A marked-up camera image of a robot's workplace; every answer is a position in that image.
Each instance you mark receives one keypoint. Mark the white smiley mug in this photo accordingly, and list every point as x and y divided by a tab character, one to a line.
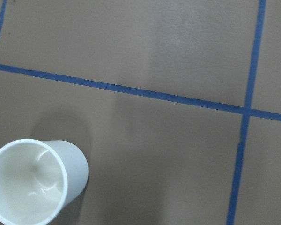
38	179

